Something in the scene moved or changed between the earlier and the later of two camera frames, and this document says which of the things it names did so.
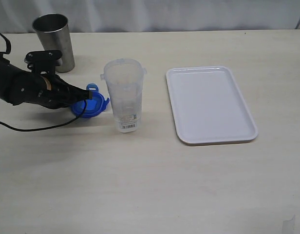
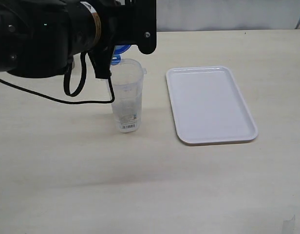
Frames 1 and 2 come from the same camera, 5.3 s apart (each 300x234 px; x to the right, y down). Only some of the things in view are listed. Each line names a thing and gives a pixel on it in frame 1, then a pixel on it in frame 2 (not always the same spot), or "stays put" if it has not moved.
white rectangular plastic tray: x=208 y=107 stays put
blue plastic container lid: x=94 y=107 → x=118 y=49
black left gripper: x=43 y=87 → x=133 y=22
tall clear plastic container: x=125 y=79 stays put
